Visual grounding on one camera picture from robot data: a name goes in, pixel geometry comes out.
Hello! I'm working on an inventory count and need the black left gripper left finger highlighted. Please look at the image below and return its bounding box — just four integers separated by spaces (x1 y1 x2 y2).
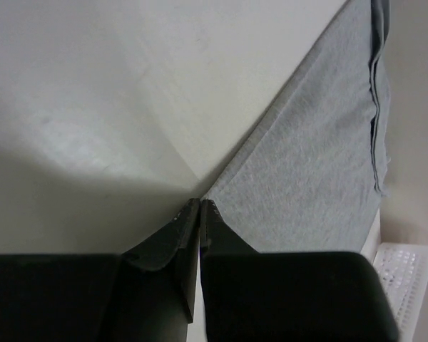
0 199 200 341

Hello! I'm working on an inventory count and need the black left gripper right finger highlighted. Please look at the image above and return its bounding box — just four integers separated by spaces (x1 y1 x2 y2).
200 200 399 341

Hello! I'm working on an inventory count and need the grey tank top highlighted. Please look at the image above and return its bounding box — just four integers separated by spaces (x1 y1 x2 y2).
207 1 390 252

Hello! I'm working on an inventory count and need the white plastic laundry basket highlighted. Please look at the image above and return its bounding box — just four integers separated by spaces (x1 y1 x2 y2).
373 243 428 342

